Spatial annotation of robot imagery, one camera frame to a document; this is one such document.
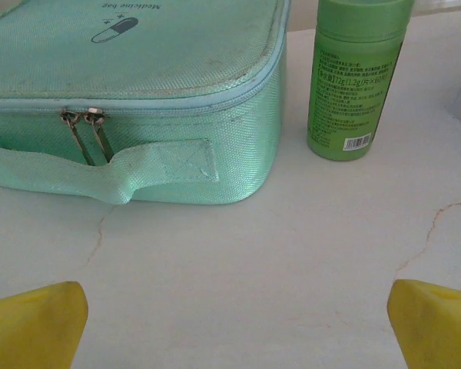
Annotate green plastic bottle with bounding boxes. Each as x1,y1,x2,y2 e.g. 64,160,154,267
306,0,416,163

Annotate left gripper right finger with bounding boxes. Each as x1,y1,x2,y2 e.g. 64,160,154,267
386,278,461,369

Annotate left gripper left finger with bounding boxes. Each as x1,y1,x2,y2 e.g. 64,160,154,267
0,281,90,369

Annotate mint green medicine bag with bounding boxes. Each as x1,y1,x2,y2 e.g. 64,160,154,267
0,0,287,207

